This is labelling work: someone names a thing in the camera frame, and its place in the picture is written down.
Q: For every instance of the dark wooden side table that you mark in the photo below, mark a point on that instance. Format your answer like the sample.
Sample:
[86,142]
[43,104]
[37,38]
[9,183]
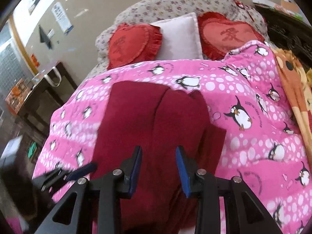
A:
[44,99]

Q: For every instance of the pink penguin blanket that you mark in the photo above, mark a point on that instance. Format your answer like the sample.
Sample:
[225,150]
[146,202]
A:
[244,96]

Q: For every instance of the bag with white handles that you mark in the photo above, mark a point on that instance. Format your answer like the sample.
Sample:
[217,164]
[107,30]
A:
[44,74]

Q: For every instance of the white wall notice poster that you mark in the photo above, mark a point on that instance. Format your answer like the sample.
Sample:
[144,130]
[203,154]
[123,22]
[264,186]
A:
[61,18]

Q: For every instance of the metal lattice door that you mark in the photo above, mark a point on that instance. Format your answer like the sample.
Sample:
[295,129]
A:
[12,65]

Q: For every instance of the white square pillow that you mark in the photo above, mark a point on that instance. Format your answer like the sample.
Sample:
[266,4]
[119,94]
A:
[180,38]

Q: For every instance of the green cloth on stool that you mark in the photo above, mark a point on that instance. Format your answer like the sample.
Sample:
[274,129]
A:
[31,150]

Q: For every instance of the red heart pillow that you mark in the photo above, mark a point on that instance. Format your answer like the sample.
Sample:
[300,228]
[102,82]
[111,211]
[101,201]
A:
[132,44]
[219,35]

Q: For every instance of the orange printed box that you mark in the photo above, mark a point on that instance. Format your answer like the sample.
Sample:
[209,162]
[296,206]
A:
[17,96]

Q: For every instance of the floral bed headboard cover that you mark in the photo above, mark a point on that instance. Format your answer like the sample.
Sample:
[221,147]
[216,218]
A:
[150,11]

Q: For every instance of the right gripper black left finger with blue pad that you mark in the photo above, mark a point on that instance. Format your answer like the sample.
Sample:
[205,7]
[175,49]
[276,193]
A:
[96,200]

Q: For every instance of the right red heart pillow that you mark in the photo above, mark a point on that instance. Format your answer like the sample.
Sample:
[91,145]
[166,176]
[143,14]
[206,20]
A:
[219,35]

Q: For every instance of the left red heart pillow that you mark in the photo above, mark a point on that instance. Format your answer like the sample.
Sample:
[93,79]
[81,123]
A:
[132,44]

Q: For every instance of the dark red sweater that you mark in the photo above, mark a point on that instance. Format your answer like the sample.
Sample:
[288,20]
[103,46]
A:
[158,119]

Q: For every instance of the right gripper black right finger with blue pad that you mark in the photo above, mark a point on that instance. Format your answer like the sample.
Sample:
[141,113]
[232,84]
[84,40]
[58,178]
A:
[244,212]

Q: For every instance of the dark cloth on wall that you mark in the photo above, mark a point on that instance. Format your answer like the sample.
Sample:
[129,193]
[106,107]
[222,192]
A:
[44,38]

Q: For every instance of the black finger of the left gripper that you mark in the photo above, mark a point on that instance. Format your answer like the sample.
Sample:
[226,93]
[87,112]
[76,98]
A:
[52,181]

